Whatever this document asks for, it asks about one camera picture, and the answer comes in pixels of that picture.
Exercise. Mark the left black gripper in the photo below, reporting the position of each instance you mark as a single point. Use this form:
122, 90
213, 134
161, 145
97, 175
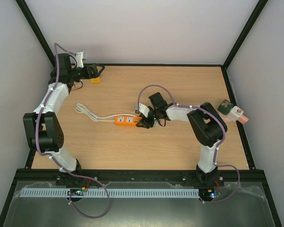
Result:
93, 68

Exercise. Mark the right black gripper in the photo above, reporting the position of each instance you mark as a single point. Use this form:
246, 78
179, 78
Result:
149, 118

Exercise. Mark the yellow cube socket adapter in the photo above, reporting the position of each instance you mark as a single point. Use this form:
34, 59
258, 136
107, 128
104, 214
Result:
95, 80

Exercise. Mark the orange power strip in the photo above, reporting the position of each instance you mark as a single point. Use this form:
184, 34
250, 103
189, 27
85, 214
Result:
123, 120

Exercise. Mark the green printed cube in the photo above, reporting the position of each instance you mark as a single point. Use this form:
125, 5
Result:
225, 107

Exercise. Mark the white printed cube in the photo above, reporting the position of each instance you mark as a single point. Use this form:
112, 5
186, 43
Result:
235, 113

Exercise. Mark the pink small block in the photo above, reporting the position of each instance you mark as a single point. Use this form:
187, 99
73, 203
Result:
243, 119

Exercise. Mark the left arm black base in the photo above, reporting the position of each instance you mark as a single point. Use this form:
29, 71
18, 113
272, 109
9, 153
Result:
79, 186

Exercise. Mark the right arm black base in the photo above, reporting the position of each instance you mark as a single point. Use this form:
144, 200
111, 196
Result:
211, 190

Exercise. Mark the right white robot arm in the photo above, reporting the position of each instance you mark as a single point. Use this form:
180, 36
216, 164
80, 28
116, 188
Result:
208, 127

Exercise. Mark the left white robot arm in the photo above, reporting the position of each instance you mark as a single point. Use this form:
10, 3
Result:
43, 131

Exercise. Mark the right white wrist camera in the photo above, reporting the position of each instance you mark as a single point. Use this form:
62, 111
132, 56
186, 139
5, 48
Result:
142, 109

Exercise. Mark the black aluminium frame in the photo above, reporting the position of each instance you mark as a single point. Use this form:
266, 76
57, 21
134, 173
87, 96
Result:
170, 176

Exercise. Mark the grey slotted cable duct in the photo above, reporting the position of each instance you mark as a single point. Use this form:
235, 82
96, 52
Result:
112, 193

